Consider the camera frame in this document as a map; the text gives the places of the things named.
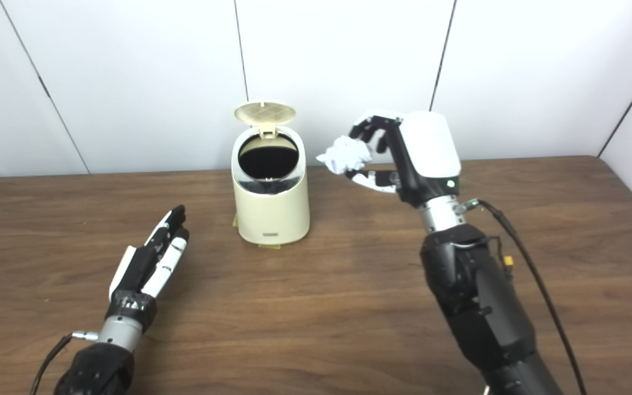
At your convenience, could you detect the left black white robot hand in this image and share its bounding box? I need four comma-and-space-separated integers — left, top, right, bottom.
106, 205, 190, 332

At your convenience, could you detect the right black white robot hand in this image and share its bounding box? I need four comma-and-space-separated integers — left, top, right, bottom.
347, 110, 462, 208

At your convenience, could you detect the white paper ball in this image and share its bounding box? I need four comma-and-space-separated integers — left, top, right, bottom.
316, 136, 373, 175

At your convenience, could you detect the cream-colored bin body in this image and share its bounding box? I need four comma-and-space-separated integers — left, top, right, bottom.
231, 126, 311, 245

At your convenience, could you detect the cream round bin lid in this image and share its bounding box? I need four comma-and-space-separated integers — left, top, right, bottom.
234, 101, 297, 138

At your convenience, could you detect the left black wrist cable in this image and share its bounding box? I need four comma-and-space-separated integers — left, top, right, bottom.
30, 331, 100, 395

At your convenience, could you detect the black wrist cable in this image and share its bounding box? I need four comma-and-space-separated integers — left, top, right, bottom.
455, 199, 588, 395
30, 331, 100, 395

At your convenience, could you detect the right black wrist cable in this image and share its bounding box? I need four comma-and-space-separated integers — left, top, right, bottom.
455, 199, 588, 395

